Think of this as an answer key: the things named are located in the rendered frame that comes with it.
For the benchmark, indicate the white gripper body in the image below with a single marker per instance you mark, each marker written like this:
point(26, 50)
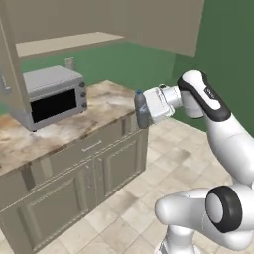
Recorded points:
point(158, 104)

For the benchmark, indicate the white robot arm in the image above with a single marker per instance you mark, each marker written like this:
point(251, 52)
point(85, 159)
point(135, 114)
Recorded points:
point(228, 139)

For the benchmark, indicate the bottled water with blue cap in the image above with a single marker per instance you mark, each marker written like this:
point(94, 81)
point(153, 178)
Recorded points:
point(139, 100)

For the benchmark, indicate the beige base cabinet door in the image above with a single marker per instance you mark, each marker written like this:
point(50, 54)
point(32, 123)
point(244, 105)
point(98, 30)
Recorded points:
point(49, 211)
point(122, 162)

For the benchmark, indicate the beige drawer front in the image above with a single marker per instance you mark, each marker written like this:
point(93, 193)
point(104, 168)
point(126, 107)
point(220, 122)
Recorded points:
point(11, 190)
point(72, 155)

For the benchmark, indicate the grey toaster oven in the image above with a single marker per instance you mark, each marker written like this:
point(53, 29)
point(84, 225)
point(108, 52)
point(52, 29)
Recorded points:
point(49, 86)

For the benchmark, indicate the beige wall cabinet door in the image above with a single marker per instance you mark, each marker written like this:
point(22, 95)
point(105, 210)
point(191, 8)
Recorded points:
point(10, 49)
point(172, 23)

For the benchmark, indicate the beige wall cabinet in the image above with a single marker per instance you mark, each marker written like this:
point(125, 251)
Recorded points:
point(66, 20)

